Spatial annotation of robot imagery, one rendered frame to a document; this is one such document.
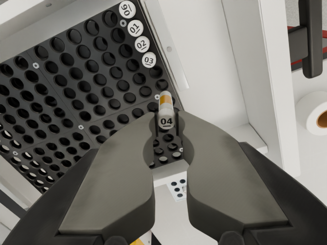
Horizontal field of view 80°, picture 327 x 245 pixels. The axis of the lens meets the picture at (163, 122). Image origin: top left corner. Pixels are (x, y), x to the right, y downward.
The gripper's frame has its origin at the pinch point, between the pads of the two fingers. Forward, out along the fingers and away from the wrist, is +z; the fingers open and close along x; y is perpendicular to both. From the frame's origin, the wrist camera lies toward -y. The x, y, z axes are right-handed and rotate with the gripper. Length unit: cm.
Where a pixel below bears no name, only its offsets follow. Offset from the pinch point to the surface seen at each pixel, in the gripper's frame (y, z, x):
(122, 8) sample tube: -6.0, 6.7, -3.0
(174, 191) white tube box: 28.2, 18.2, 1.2
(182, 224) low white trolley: 45, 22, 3
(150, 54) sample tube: -2.5, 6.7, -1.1
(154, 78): 0.0, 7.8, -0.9
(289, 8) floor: -4, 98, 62
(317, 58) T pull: -1.4, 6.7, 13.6
